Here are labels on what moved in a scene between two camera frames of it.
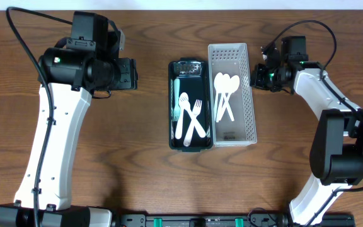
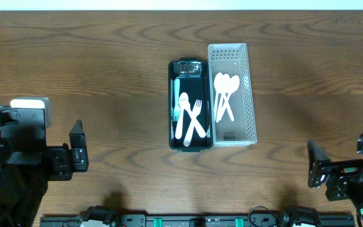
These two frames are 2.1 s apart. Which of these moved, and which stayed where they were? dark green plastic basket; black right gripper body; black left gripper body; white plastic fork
Moved: black left gripper body; black right gripper body
Stayed: white plastic fork; dark green plastic basket
